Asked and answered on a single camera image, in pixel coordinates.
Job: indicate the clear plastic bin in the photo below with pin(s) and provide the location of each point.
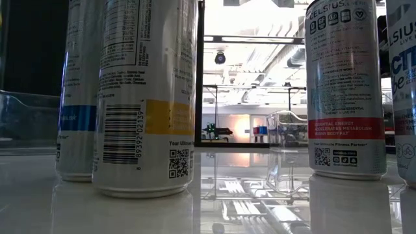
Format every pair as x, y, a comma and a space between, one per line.
286, 130
29, 117

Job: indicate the small red container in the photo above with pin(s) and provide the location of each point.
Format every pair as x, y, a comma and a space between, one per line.
256, 130

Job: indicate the blue band Celsius can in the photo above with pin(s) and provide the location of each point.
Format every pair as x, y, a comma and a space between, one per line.
78, 117

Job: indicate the red band Celsius can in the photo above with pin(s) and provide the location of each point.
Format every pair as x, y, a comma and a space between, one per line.
344, 97

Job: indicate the black-capped vials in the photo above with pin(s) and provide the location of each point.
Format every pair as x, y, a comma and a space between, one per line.
404, 97

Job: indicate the small blue container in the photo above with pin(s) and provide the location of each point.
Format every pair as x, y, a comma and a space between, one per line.
263, 130

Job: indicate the robot with green light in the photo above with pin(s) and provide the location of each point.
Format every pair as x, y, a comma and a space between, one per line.
216, 131

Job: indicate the yellow band Celsius can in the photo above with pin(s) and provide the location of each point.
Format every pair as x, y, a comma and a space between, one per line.
146, 81

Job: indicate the black aluminium table frame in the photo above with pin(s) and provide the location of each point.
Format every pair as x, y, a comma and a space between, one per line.
234, 145

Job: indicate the black ceiling spotlight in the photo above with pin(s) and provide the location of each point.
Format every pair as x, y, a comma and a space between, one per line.
220, 58

